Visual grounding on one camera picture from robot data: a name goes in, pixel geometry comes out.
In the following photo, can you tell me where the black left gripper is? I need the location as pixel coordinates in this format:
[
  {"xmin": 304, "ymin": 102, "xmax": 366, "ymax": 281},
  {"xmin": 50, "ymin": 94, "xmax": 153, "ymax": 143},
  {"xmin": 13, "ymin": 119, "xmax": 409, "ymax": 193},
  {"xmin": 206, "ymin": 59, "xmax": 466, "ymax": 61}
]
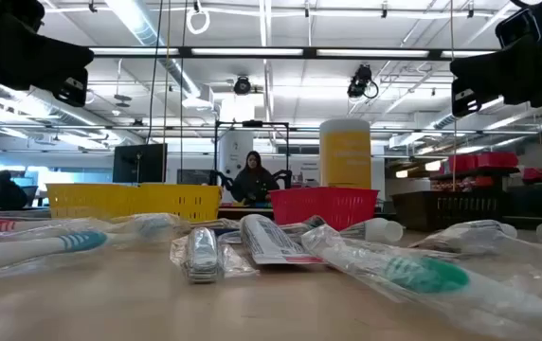
[{"xmin": 0, "ymin": 0, "xmax": 95, "ymax": 108}]

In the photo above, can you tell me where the large yellow plastic basket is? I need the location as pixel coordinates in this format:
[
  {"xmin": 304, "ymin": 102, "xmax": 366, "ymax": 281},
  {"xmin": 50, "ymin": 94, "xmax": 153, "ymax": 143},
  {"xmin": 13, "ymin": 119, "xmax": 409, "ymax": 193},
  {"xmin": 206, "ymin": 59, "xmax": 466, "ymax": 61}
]
[{"xmin": 45, "ymin": 183, "xmax": 144, "ymax": 220}]

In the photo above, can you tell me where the white red toothpaste tube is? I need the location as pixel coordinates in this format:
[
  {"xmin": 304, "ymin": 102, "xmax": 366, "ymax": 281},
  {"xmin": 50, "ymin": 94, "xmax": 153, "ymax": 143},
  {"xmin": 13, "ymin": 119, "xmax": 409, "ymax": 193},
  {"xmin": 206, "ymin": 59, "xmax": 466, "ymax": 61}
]
[{"xmin": 0, "ymin": 218, "xmax": 52, "ymax": 234}]

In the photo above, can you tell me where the blue toothbrush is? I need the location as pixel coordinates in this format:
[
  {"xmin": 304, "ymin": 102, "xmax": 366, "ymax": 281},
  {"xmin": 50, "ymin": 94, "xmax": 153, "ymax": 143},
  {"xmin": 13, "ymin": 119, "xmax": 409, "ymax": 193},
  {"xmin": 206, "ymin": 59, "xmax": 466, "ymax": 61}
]
[{"xmin": 0, "ymin": 212, "xmax": 191, "ymax": 279}]

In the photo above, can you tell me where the green toothbrush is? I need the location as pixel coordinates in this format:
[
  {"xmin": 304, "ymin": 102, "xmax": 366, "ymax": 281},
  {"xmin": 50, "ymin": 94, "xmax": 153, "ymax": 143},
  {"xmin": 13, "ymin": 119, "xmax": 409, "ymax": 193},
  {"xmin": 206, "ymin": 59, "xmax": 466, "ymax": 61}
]
[{"xmin": 301, "ymin": 224, "xmax": 542, "ymax": 340}]

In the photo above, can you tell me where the black overhead light bar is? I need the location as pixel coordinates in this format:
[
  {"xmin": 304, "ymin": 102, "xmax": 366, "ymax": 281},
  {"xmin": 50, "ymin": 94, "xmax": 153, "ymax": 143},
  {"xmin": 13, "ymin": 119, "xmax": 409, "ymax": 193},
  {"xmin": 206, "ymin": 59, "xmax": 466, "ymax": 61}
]
[{"xmin": 88, "ymin": 45, "xmax": 497, "ymax": 61}]

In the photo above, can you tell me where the black monitor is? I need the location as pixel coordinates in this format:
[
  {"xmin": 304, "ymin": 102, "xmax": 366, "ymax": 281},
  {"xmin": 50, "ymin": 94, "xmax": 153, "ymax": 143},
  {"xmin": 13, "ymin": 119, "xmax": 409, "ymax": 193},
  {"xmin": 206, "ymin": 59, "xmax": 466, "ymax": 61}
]
[{"xmin": 112, "ymin": 143, "xmax": 168, "ymax": 185}]

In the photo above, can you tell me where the black plastic basket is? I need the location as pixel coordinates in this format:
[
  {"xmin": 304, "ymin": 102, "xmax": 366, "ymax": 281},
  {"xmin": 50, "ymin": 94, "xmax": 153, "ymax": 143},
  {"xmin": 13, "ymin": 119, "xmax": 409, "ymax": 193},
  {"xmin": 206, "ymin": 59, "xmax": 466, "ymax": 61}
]
[{"xmin": 390, "ymin": 189, "xmax": 507, "ymax": 232}]

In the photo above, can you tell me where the person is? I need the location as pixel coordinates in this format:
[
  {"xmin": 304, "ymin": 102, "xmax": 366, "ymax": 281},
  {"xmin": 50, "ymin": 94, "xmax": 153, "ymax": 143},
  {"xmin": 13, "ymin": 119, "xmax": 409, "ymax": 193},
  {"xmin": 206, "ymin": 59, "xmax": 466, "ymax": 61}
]
[
  {"xmin": 0, "ymin": 169, "xmax": 29, "ymax": 210},
  {"xmin": 230, "ymin": 150, "xmax": 280, "ymax": 206}
]

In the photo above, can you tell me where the yellow white wipes canister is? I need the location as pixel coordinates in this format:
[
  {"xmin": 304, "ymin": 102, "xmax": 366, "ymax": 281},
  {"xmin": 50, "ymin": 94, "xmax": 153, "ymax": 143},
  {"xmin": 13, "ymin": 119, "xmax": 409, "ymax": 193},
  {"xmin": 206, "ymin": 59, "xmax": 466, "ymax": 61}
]
[{"xmin": 318, "ymin": 117, "xmax": 372, "ymax": 190}]

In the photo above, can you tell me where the small yellow plastic basket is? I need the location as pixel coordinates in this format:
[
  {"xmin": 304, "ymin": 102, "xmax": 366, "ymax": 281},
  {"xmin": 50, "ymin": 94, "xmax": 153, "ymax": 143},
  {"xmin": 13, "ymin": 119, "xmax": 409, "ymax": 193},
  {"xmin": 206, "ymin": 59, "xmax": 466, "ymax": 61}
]
[{"xmin": 137, "ymin": 183, "xmax": 224, "ymax": 223}]

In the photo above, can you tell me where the red plastic basket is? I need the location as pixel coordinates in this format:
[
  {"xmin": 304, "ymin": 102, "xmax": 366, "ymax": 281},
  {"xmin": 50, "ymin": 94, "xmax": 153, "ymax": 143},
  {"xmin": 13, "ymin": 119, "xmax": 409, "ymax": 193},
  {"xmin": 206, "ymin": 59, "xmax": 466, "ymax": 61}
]
[{"xmin": 269, "ymin": 187, "xmax": 380, "ymax": 232}]

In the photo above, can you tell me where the silver packet in clear wrap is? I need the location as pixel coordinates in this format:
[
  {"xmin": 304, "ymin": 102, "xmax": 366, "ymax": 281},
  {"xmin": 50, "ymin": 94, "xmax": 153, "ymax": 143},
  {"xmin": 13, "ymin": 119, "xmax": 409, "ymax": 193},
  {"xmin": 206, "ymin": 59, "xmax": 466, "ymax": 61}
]
[{"xmin": 170, "ymin": 226, "xmax": 261, "ymax": 285}]

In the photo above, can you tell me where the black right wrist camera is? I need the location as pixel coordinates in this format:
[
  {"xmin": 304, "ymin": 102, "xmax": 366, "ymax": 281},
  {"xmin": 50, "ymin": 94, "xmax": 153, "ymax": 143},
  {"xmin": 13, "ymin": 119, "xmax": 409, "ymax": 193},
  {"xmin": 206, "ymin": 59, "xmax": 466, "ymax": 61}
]
[{"xmin": 495, "ymin": 8, "xmax": 542, "ymax": 48}]

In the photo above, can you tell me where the black hanging cable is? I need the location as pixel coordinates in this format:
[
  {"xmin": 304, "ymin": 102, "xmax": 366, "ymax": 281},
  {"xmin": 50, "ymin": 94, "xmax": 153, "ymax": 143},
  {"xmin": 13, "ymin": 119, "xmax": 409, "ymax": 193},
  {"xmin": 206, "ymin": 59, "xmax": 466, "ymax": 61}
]
[
  {"xmin": 146, "ymin": 0, "xmax": 164, "ymax": 143},
  {"xmin": 179, "ymin": 0, "xmax": 189, "ymax": 184}
]

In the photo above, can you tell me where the black overhead camera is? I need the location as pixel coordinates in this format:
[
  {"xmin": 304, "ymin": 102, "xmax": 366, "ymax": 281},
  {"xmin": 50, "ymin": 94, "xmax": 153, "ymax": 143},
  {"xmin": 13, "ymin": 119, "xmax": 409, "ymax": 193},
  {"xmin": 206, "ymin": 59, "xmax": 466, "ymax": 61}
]
[
  {"xmin": 346, "ymin": 64, "xmax": 380, "ymax": 100},
  {"xmin": 232, "ymin": 75, "xmax": 252, "ymax": 96}
]

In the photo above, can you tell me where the white hanging ring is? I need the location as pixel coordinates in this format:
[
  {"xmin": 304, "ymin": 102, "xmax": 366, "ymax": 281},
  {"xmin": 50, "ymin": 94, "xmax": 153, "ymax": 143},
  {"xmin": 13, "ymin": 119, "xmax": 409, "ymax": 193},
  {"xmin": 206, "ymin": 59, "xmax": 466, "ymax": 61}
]
[{"xmin": 186, "ymin": 8, "xmax": 211, "ymax": 36}]

